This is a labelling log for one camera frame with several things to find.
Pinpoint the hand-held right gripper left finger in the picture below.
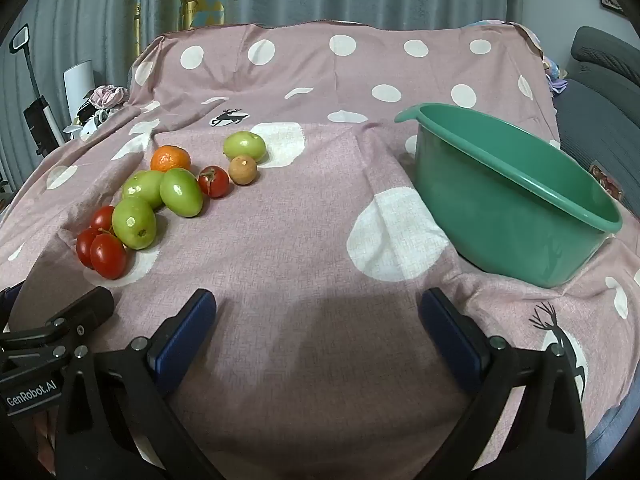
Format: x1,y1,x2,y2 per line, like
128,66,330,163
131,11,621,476
52,288,236,480

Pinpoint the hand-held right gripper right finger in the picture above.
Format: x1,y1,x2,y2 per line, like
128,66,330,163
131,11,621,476
419,287,587,480

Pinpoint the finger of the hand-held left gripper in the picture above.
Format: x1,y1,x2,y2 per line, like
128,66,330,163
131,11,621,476
0,286,115,368
0,280,26,313

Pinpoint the red tomato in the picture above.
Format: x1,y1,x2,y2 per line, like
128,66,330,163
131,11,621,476
198,165,231,199
75,228,98,269
89,233,127,280
90,205,117,233

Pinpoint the green round fruit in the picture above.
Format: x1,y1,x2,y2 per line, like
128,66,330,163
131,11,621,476
122,170,166,209
222,131,267,162
111,197,158,251
159,167,204,218

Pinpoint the green plastic basin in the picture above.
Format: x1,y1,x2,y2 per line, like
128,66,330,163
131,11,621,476
394,103,624,289

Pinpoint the orange mandarin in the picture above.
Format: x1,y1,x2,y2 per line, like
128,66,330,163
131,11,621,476
150,144,192,173

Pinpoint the pink polka dot blanket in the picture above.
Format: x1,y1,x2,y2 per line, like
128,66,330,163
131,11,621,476
0,20,640,480

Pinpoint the black floor stand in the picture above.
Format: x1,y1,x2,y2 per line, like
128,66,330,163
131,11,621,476
10,29,67,157

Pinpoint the small brown round fruit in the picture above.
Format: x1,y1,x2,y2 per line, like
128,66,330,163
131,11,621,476
228,155,258,186

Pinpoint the pile of clothes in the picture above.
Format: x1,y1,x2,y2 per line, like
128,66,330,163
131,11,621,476
65,85,131,141

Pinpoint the white cylinder lamp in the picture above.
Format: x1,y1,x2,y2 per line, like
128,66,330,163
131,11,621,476
63,60,96,116

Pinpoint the small red patterned object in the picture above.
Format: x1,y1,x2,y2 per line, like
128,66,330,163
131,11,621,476
589,162,623,201

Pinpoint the colourful cloth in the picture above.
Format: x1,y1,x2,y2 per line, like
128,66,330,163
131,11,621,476
542,57,571,93

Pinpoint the grey chair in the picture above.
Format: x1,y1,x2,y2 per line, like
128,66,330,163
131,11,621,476
552,26,640,201

